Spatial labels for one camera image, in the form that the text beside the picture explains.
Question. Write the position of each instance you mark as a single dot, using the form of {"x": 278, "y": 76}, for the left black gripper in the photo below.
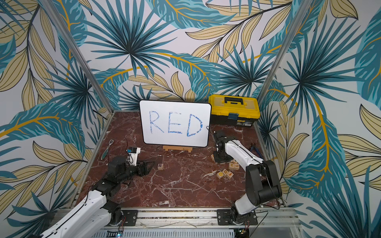
{"x": 140, "y": 166}

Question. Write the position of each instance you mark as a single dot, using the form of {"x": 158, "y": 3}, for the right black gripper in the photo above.
{"x": 220, "y": 139}

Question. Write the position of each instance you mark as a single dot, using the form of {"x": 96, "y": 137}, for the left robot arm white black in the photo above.
{"x": 97, "y": 209}

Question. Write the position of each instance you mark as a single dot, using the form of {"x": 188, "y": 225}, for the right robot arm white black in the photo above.
{"x": 262, "y": 183}

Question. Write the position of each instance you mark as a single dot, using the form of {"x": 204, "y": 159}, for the wooden letter block front left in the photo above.
{"x": 220, "y": 175}

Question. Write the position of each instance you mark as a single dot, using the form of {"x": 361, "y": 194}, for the wooden letter block J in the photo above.
{"x": 230, "y": 174}

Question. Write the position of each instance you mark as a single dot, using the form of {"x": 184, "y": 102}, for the white dry-erase board RED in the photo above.
{"x": 175, "y": 123}

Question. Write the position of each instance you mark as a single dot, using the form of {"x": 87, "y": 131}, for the wooden board easel stand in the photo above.
{"x": 177, "y": 148}

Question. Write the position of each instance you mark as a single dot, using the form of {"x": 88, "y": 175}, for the yellow black toolbox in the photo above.
{"x": 234, "y": 110}

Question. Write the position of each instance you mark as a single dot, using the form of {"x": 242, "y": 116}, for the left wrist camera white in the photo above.
{"x": 132, "y": 155}

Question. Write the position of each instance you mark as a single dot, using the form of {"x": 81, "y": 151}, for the blue handled pliers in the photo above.
{"x": 255, "y": 150}

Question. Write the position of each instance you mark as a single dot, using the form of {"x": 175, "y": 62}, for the teal handled ratchet wrench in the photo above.
{"x": 106, "y": 151}

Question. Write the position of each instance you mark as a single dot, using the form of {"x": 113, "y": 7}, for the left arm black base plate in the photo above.
{"x": 126, "y": 218}

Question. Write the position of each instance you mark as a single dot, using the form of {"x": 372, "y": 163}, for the aluminium front rail frame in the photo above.
{"x": 200, "y": 222}

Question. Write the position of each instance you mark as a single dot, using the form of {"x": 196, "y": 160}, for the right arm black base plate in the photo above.
{"x": 230, "y": 217}

